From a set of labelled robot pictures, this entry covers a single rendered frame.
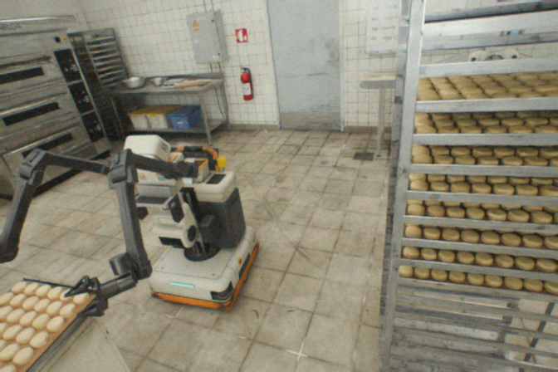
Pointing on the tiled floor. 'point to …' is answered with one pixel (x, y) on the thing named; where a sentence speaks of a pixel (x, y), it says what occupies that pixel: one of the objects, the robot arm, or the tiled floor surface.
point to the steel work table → (175, 95)
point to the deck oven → (44, 101)
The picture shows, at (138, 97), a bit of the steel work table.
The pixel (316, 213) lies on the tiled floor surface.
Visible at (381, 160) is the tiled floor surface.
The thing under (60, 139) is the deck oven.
